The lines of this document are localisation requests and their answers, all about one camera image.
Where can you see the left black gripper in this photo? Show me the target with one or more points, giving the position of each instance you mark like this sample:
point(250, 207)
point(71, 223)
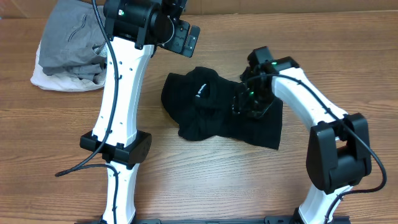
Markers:
point(181, 30)

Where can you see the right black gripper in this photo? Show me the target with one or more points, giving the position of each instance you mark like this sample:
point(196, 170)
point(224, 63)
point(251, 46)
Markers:
point(239, 102)

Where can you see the black t-shirt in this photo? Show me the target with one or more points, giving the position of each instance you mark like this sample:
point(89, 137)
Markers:
point(200, 102)

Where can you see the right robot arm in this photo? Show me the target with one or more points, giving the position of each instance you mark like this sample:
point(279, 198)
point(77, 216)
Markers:
point(337, 158)

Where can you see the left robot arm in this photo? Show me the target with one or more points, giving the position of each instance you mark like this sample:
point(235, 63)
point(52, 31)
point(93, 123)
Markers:
point(133, 30)

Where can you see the grey folded trousers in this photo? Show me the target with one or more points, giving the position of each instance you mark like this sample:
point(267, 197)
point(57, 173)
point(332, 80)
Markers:
point(72, 43)

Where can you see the white folded garment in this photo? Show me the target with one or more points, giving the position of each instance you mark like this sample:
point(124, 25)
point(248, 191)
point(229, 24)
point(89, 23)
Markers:
point(64, 81)

